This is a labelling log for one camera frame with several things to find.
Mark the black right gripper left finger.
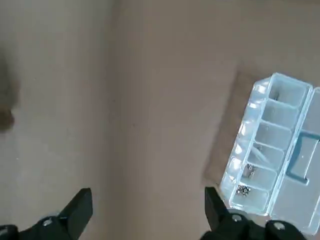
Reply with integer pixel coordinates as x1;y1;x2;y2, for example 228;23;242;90
0;187;94;240

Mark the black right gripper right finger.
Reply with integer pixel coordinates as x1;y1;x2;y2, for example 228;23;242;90
199;186;308;240

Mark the clear plastic compartment box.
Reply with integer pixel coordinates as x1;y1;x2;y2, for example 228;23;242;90
219;72;320;236

